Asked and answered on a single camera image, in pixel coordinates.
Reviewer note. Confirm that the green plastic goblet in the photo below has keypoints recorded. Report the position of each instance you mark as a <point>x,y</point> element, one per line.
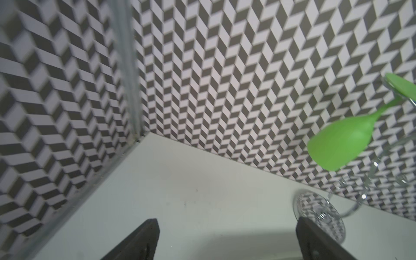
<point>342,141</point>

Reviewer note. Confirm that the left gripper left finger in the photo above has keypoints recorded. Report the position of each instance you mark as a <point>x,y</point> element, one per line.
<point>141,244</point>

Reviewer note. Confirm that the chrome cup tree stand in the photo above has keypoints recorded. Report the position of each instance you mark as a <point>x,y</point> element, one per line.
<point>320,210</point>

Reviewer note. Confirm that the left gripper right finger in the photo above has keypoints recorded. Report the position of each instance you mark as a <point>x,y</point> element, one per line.
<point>315,244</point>

